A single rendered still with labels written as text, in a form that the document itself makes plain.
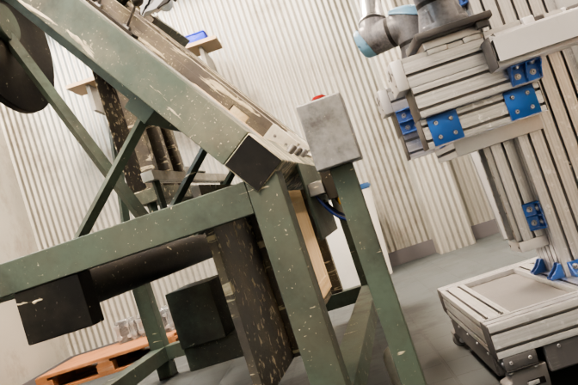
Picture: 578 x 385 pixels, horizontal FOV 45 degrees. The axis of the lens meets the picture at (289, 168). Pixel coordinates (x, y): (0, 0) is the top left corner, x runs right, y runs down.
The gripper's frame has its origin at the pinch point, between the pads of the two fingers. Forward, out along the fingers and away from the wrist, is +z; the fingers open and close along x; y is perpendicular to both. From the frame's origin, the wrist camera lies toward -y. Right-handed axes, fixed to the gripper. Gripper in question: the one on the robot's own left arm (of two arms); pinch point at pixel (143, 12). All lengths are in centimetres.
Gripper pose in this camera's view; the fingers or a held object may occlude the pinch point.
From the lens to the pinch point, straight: 228.8
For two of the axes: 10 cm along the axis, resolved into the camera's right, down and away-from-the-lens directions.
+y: 1.6, 0.2, 9.9
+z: -6.1, 7.9, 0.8
